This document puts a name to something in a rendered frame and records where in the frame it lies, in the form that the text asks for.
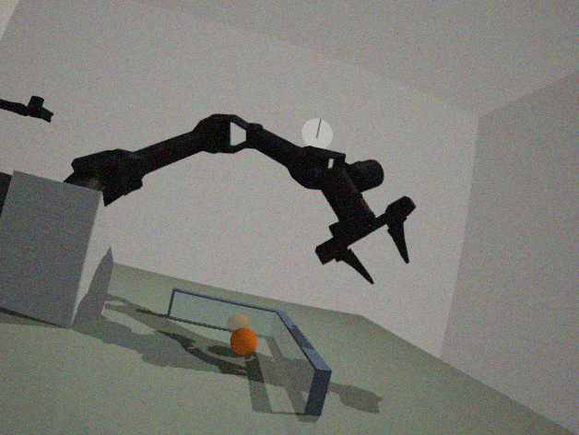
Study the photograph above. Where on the clear glass l-shaped wall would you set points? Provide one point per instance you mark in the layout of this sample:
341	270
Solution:
213	313

